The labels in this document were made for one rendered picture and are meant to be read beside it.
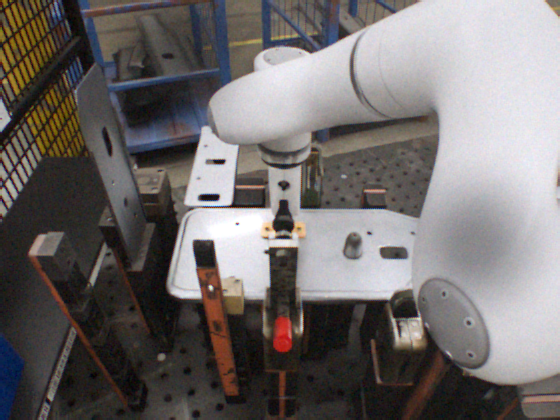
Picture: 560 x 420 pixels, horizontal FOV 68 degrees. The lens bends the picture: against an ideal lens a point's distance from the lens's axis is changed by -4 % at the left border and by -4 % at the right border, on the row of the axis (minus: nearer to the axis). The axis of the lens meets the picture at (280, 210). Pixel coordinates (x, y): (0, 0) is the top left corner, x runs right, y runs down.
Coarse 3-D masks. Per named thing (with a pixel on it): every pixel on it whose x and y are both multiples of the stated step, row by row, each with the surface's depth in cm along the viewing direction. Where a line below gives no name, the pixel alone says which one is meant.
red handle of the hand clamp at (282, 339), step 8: (280, 296) 63; (288, 296) 64; (280, 304) 60; (288, 304) 60; (280, 312) 57; (288, 312) 57; (280, 320) 54; (288, 320) 55; (280, 328) 52; (288, 328) 52; (280, 336) 50; (288, 336) 50; (280, 344) 50; (288, 344) 50
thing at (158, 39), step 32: (160, 0) 194; (192, 0) 197; (224, 0) 201; (64, 32) 189; (96, 32) 300; (160, 32) 276; (192, 32) 320; (224, 32) 212; (128, 64) 248; (160, 64) 242; (192, 64) 245; (224, 64) 223; (128, 96) 259; (160, 96) 248; (192, 96) 283; (128, 128) 256; (160, 128) 258; (192, 128) 257
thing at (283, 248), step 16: (272, 224) 55; (288, 224) 54; (272, 240) 52; (288, 240) 52; (272, 256) 53; (288, 256) 52; (272, 272) 57; (288, 272) 57; (272, 288) 60; (288, 288) 60; (272, 304) 64
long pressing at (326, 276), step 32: (192, 224) 84; (224, 224) 84; (256, 224) 84; (320, 224) 84; (352, 224) 84; (384, 224) 84; (416, 224) 84; (192, 256) 78; (224, 256) 78; (256, 256) 78; (320, 256) 78; (192, 288) 73; (256, 288) 73; (320, 288) 73; (352, 288) 73; (384, 288) 73
